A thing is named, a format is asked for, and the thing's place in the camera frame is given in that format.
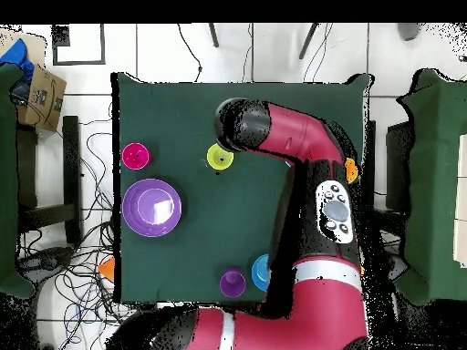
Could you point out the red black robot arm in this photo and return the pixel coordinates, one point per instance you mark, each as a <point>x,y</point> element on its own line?
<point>292,131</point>

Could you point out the yellow-green cup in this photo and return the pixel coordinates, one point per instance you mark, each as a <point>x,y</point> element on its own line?
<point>220,158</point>

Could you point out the black stand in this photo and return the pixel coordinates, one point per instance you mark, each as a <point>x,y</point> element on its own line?
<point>71,178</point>

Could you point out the grey floor device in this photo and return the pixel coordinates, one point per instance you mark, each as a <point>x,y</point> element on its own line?
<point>398,269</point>
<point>47,260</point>

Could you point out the blue cloth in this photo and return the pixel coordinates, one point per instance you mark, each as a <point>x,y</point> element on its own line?
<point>16,56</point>

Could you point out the person's foot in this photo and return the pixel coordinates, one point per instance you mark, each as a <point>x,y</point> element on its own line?
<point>408,31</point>

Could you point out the dark chair leg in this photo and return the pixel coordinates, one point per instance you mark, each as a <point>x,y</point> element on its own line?
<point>213,35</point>
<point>308,40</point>

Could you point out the black chair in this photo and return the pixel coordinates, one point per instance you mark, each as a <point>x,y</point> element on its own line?
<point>397,164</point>

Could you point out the orange cup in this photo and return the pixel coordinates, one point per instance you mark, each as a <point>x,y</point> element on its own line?
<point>351,170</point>

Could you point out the blue bowl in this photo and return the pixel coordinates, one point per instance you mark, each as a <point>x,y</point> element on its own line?
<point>259,273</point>

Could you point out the dark green tablecloth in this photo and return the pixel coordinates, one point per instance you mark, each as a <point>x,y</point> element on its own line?
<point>175,116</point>

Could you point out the purple cup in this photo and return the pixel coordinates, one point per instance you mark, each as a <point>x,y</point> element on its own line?
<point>232,283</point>

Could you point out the black floor frame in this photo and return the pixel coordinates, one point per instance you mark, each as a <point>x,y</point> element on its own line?
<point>60,36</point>

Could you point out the printed cardboard box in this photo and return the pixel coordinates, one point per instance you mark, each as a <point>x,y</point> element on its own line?
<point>43,102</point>

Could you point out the purple bowl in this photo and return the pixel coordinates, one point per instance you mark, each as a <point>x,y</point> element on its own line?
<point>146,213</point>

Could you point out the white box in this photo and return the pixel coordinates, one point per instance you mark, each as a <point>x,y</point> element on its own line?
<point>461,200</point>

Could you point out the green cloth covered table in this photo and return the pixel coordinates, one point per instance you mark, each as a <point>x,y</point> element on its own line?
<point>437,182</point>
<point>7,182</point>

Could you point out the pink cup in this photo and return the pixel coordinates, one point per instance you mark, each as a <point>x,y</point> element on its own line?
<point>135,156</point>

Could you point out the orange bowl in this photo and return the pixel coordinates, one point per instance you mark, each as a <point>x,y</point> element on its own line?
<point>107,268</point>

